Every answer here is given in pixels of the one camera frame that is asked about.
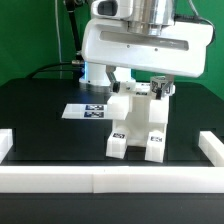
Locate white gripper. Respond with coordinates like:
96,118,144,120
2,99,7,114
82,19,213,100

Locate white chair seat part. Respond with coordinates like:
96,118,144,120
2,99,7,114
113,96,169,147

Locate white tagged cube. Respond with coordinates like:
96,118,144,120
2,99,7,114
150,76,175,98

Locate white chair back part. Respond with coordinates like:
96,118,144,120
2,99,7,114
107,81,170,124

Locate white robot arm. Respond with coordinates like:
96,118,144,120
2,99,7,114
82,0,215,99

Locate white fiducial marker sheet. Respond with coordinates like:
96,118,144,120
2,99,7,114
62,104,107,119

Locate white right fence bar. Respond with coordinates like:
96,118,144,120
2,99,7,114
198,131,224,167

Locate white fence bar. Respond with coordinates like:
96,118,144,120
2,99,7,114
198,131,224,167
0,166,224,193

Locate white left fence block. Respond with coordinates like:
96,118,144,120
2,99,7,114
0,129,13,163

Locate white front fence bar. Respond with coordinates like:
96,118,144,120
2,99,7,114
0,166,224,193

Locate black cable bundle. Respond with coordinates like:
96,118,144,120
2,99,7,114
25,0,86,80

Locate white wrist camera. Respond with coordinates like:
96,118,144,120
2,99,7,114
91,0,134,19

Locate white thin cable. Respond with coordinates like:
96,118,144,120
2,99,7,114
54,0,64,63

